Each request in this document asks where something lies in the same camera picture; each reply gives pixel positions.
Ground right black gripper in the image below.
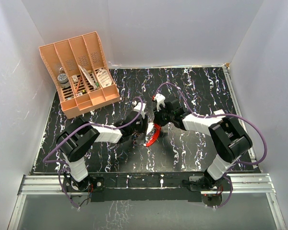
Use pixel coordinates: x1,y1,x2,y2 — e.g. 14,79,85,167
154,104,174,127

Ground steel key holder red handle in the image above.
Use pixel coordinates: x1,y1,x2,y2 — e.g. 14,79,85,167
133,123,161,148

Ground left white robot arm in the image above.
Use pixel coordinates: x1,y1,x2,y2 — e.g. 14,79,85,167
60,111,148,191

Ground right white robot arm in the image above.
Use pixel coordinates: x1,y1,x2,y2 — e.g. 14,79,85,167
153,94,252,190

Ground white box red label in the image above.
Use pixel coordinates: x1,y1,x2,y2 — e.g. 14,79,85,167
213,109,225,119

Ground white labelled packet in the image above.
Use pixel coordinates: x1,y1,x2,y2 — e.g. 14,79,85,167
96,69,113,88

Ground white paper card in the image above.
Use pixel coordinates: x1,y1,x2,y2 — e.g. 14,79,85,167
78,65,97,90

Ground red pencil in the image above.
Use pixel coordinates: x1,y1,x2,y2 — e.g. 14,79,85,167
75,76,83,95

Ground small white eraser block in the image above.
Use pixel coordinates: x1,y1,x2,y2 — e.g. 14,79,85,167
72,75,79,83

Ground peach desk organizer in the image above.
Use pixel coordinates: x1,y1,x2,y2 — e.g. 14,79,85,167
39,32,120,119

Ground small grey jar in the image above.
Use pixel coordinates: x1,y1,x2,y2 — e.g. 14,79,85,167
57,73,70,88

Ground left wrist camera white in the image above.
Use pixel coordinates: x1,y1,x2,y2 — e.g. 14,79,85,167
132,101,146,118

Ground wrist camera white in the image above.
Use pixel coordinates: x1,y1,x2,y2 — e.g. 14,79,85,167
132,101,146,118
153,93,165,112

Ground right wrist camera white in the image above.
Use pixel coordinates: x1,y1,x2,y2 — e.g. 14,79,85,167
153,93,165,112

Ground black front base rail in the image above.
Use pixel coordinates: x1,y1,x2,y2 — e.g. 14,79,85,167
89,172,204,202

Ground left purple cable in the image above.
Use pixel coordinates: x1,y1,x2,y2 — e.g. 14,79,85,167
43,96,144,208

